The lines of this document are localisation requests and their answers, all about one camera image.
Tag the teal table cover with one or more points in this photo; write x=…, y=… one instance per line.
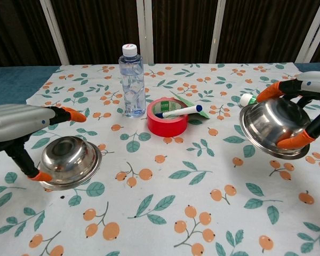
x=5, y=85

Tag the clear plastic water bottle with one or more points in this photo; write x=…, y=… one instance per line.
x=132, y=88

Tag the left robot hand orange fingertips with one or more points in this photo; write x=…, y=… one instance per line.
x=13, y=122

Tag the small white green bottle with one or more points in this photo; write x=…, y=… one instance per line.
x=246, y=99

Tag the white marker with blue cap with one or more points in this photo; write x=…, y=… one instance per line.
x=181, y=111

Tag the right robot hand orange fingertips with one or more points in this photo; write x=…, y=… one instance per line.
x=314, y=85

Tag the floral orange fruit tablecloth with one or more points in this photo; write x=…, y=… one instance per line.
x=160, y=213

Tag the metal bowl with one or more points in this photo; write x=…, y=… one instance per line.
x=274, y=122
x=72, y=162

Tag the red tape roll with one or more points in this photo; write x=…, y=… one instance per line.
x=165, y=126

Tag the green paper packet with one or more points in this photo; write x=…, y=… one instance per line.
x=200, y=110

